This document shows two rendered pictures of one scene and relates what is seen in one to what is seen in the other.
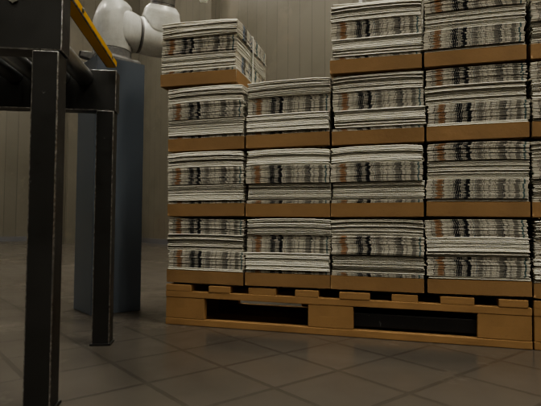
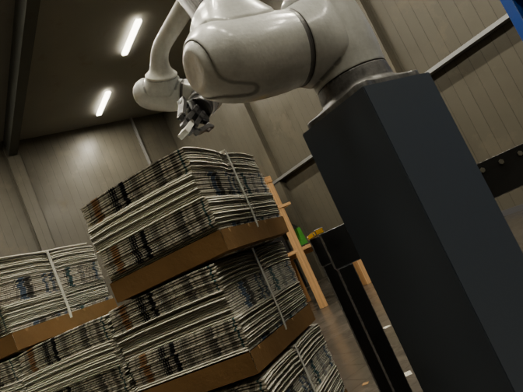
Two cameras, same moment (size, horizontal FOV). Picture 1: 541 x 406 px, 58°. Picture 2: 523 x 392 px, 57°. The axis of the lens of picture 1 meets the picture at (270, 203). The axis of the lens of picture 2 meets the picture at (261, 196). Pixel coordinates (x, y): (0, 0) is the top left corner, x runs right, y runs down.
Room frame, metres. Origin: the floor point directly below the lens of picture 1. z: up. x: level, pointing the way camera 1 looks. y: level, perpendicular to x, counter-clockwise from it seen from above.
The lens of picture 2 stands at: (2.98, 0.48, 0.78)
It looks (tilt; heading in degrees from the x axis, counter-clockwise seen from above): 7 degrees up; 185
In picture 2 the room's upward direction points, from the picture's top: 24 degrees counter-clockwise
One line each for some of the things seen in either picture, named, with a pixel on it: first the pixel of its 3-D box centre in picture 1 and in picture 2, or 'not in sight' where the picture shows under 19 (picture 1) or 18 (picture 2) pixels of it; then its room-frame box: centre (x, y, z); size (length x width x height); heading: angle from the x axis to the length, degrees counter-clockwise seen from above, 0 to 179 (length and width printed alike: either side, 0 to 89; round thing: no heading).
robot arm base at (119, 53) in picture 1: (107, 58); (364, 90); (1.98, 0.68, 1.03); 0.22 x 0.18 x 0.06; 130
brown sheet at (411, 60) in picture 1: (377, 80); (36, 337); (1.70, -0.37, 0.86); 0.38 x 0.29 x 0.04; 166
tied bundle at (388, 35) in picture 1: (377, 56); (24, 309); (1.70, -0.38, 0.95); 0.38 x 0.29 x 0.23; 166
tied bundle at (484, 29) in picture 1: (466, 48); not in sight; (1.62, -0.66, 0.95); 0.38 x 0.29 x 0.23; 164
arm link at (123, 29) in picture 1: (115, 26); (324, 34); (2.00, 0.65, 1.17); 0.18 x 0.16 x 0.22; 120
